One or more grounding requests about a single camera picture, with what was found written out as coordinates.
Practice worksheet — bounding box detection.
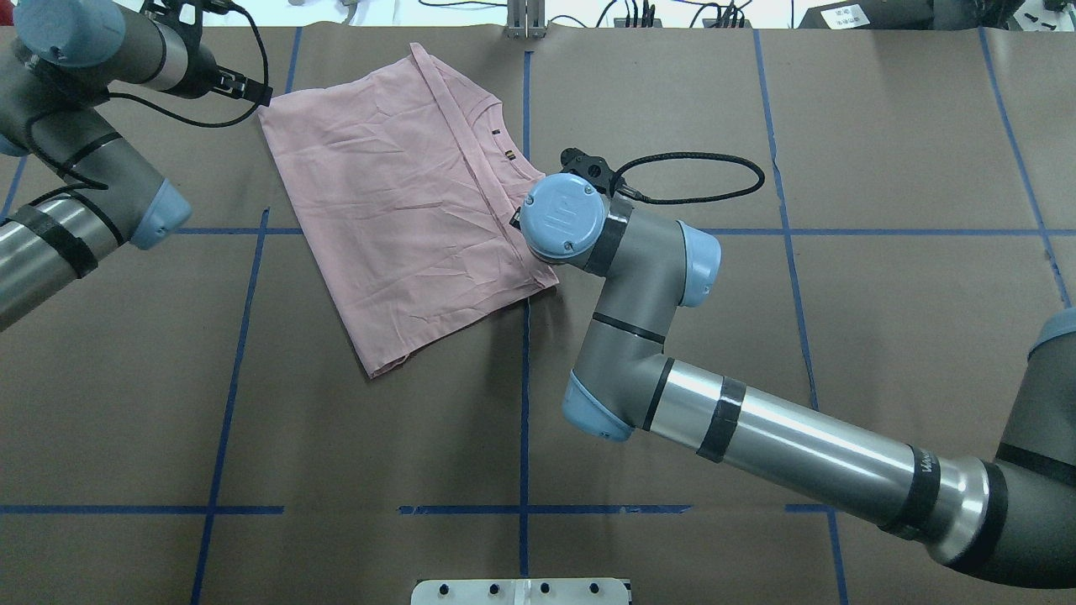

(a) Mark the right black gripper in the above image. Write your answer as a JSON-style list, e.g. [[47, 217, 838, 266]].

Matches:
[[509, 147, 614, 231]]

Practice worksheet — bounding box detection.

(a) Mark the pink Snoopy t-shirt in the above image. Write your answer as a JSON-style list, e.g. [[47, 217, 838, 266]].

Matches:
[[259, 42, 560, 378]]

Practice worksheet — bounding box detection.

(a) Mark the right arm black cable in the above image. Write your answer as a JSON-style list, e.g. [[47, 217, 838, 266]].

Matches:
[[609, 152, 767, 205]]

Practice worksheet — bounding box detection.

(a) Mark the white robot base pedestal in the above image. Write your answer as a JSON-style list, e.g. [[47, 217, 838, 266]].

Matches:
[[410, 577, 634, 604]]

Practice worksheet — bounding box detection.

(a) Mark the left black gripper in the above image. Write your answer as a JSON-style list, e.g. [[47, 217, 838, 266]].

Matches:
[[140, 1, 272, 107]]

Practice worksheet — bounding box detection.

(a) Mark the aluminium frame post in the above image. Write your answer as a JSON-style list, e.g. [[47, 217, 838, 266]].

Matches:
[[504, 0, 548, 39]]

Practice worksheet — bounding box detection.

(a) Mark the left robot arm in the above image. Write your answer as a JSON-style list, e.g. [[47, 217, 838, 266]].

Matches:
[[1, 1, 272, 329]]

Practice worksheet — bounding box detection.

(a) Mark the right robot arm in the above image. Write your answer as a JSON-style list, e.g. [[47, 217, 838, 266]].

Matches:
[[511, 147, 1073, 589]]

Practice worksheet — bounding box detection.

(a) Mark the black power box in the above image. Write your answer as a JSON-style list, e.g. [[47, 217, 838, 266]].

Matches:
[[795, 1, 935, 30]]

